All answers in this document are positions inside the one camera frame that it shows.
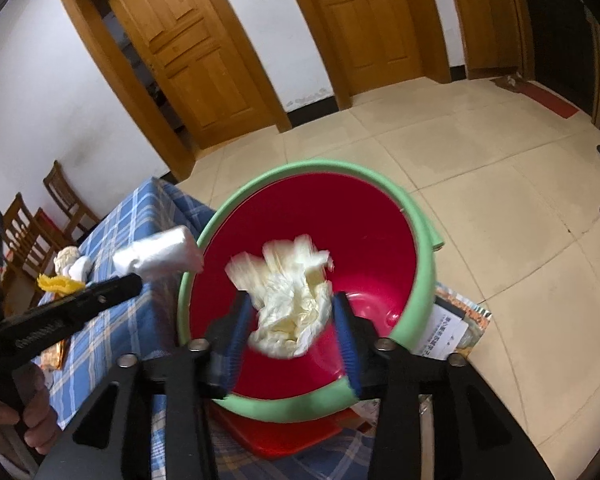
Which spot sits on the red plastic stool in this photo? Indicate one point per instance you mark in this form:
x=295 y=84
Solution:
x=280 y=435

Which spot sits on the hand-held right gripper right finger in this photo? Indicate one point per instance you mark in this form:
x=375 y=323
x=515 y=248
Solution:
x=348 y=347

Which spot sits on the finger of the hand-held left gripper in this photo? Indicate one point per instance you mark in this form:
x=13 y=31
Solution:
x=80 y=305

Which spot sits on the round cream paper ball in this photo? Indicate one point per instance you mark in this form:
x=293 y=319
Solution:
x=65 y=256

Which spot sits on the white plastic wrapper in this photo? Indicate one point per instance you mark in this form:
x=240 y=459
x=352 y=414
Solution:
x=160 y=255

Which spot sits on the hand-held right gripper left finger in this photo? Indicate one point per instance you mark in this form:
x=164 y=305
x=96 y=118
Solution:
x=234 y=332

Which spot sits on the red bin with green rim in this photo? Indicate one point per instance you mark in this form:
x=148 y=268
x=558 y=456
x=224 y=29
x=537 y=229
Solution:
x=365 y=220

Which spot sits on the orange cardboard box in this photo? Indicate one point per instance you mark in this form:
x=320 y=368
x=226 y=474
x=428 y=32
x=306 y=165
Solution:
x=54 y=356

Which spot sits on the yellow wrapper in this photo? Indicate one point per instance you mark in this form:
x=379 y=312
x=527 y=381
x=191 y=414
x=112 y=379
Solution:
x=59 y=284

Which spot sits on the wooden chair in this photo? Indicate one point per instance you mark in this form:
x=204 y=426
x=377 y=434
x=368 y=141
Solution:
x=67 y=200
x=25 y=242

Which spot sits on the closed wooden door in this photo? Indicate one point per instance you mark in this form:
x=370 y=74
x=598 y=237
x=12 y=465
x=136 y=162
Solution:
x=365 y=20

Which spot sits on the cream paper wad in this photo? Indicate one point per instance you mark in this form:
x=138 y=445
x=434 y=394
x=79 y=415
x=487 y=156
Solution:
x=287 y=292

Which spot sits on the open wooden door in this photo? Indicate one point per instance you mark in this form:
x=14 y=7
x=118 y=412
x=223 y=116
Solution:
x=190 y=55

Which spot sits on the blue plaid blanket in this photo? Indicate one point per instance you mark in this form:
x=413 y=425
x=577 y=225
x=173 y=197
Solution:
x=125 y=220

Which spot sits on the red floor mat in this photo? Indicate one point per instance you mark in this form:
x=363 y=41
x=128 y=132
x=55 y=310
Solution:
x=550 y=97

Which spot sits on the person's left hand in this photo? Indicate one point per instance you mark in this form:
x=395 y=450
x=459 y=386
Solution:
x=37 y=410

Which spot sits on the printed magazine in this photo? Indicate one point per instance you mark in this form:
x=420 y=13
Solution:
x=455 y=330

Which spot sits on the wooden cabinet panel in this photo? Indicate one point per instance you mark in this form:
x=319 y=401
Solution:
x=485 y=30

